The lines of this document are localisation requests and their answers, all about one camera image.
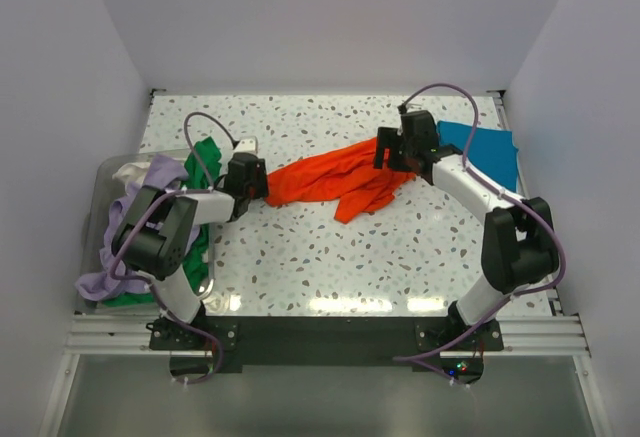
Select orange t shirt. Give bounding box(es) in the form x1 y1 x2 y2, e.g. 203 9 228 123
265 138 415 224

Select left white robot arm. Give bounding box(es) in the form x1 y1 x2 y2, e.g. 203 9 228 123
108 152 269 349

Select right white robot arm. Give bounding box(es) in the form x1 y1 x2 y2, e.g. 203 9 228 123
373 107 560 350

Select folded blue t shirt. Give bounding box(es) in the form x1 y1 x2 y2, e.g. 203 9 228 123
437 121 518 192

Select green t shirt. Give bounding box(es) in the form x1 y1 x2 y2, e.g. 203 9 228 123
102 137 224 307

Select white t shirt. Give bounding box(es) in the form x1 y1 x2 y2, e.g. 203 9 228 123
112 162 151 191

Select lavender t shirt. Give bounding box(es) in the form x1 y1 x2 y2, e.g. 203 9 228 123
74 152 190 303

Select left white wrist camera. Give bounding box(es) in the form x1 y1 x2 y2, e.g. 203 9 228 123
233 136 258 155

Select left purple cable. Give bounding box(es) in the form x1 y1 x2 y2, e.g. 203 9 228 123
108 111 241 328

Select purple cable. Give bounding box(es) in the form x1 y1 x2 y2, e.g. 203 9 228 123
108 111 241 328
393 82 567 361

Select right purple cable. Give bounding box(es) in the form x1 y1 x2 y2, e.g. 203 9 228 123
393 82 567 361

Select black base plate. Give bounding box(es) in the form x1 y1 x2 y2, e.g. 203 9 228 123
146 316 504 383

